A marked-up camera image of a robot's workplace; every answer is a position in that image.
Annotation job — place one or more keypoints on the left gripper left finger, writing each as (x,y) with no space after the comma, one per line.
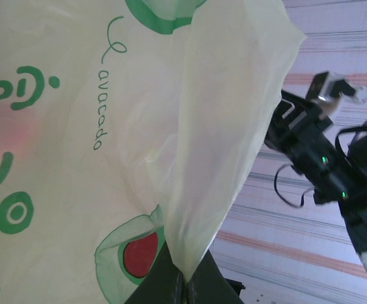
(161,282)

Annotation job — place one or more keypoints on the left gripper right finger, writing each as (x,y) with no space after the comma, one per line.
(207,282)

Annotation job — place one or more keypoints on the yellow plastic bag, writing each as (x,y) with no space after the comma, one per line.
(107,158)

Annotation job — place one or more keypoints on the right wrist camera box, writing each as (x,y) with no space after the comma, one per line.
(318,85)

